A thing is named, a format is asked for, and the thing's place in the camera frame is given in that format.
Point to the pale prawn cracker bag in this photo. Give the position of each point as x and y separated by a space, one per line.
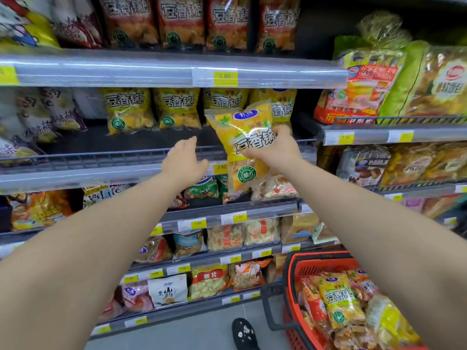
281 187
257 191

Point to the orange brown crisp bag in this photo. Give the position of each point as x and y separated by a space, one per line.
228 23
180 21
127 21
279 25

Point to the white printed snack package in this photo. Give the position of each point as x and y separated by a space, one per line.
18 149
76 21
34 112
65 109

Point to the grey store shelving unit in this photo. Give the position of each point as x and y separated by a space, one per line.
109 72

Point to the orange white bag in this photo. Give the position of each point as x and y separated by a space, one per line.
248 275

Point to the chocolate pie pack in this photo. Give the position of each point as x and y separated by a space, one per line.
363 165

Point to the green yellow bag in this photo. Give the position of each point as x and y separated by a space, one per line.
438 80

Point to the white ink drawing bag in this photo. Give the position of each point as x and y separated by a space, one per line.
168 291

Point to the person's left hand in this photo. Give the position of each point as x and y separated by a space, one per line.
182 167

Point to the orange bread pack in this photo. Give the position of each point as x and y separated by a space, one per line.
439 207

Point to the person's right forearm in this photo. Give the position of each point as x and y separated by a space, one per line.
383 244

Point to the person's right hand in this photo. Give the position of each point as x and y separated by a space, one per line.
281 153

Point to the black slipper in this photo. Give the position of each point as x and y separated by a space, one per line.
244 335

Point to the red plastic shopping basket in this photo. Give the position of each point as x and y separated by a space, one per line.
317 266

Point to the white chips bag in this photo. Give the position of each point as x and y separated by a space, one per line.
25 29

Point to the yellow brown bread bag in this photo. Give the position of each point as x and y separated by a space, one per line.
447 162
408 164

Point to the red yellow multipack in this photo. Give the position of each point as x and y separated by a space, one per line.
365 83

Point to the orange bag blue badge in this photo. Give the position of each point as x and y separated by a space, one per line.
155 251

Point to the green blue bag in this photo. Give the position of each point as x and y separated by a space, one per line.
200 189

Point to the pale red noodle bag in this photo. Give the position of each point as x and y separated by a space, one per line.
225 237
262 231

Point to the row of yellow snack packets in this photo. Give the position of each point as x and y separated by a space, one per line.
127 109

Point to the tan pastry pack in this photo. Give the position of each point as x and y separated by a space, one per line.
299 227

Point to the white green pastry pack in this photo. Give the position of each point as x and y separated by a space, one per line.
323 235

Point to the green shrimp print bag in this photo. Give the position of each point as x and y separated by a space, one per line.
223 189

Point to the pink wafer pack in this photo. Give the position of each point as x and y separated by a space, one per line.
414 204

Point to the pale bag red label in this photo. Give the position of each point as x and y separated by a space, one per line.
208 284

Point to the person's left forearm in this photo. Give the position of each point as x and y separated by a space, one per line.
91 258

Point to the yellow snack packet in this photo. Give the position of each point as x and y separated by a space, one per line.
240 127

